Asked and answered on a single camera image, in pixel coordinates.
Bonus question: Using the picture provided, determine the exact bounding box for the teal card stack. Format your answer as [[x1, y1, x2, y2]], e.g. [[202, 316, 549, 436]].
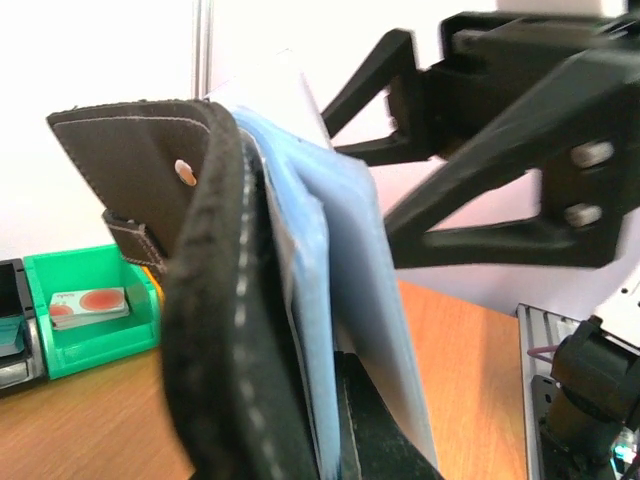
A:
[[1, 317, 22, 357]]

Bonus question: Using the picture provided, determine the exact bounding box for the green plastic bin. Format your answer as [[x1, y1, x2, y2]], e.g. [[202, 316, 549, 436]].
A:
[[24, 245, 160, 379]]

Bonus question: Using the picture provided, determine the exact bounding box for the red patterned card stack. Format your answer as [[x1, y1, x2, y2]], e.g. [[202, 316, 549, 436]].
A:
[[48, 287, 129, 330]]

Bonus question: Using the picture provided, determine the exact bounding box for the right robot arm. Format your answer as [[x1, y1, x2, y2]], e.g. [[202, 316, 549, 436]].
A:
[[322, 2, 639, 479]]

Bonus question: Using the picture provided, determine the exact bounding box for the white card with red circles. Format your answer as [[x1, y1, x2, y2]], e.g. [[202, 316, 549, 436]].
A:
[[205, 49, 333, 150]]

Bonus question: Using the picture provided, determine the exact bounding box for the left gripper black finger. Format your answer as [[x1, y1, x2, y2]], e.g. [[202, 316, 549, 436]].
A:
[[334, 352, 442, 480]]

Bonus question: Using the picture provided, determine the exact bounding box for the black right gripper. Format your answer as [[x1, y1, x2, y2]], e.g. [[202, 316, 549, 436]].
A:
[[322, 11, 639, 269]]

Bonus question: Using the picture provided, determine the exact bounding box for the yellow plastic bin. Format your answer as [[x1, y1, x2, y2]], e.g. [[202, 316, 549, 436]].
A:
[[141, 266, 165, 307]]

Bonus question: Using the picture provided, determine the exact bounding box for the black plastic bin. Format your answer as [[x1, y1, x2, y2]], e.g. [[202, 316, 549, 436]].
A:
[[1, 259, 48, 398]]

